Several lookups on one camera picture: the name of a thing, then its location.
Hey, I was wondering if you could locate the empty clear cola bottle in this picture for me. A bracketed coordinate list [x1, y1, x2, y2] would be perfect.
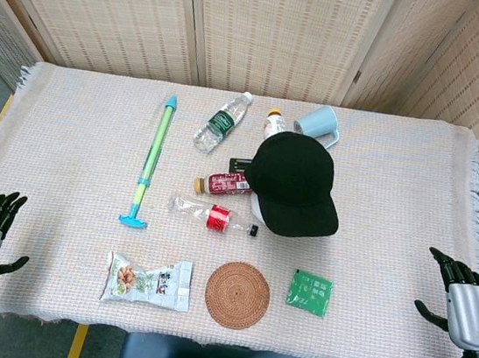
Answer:
[165, 193, 263, 239]

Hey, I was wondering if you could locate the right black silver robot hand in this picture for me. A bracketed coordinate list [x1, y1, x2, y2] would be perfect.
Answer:
[408, 244, 479, 353]

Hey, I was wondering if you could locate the light blue mug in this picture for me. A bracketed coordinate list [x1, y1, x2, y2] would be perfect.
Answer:
[290, 101, 345, 152]

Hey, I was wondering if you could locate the green label water bottle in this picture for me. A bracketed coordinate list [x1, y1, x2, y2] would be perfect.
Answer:
[190, 85, 256, 159]

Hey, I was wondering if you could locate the round woven rattan coaster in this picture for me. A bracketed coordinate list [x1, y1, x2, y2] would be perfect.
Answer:
[200, 257, 276, 334]

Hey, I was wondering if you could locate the beige woven tablecloth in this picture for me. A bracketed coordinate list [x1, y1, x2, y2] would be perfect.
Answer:
[0, 55, 479, 358]

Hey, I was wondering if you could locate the white foam mannequin head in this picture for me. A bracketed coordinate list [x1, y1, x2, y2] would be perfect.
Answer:
[245, 192, 274, 230]

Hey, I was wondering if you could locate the small yellow cap drink bottle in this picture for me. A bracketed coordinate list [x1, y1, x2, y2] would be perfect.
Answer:
[261, 106, 289, 144]

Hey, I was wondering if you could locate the black baseball cap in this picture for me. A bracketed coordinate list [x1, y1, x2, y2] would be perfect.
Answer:
[236, 126, 351, 245]

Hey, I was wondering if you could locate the silver nut snack bag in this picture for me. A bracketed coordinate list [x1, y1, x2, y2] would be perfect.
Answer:
[98, 249, 196, 313]

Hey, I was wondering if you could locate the woven folding screen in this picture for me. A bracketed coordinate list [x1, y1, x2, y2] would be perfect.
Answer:
[0, 0, 479, 152]

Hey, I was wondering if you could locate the green blue water pump toy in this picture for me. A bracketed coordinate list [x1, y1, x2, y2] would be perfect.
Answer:
[116, 89, 180, 234]

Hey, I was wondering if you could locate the red label milk tea bottle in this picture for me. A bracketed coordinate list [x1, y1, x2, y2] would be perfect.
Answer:
[192, 166, 256, 203]

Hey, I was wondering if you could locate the green tea packet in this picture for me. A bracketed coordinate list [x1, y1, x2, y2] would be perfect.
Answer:
[283, 267, 336, 320]

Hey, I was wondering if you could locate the small black rectangular device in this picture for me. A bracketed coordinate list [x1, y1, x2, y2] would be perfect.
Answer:
[226, 155, 255, 176]

